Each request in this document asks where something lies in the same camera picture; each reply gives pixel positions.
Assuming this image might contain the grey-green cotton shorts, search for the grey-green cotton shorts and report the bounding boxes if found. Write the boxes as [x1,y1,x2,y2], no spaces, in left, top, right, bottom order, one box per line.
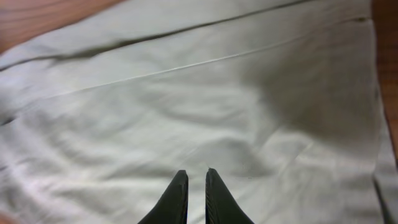
[1,0,397,223]

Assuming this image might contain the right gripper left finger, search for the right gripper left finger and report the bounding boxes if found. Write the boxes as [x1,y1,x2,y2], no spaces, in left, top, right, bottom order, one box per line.
[138,170,188,224]

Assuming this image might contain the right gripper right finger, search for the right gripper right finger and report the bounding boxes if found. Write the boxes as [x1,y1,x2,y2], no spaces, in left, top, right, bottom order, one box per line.
[205,168,254,224]

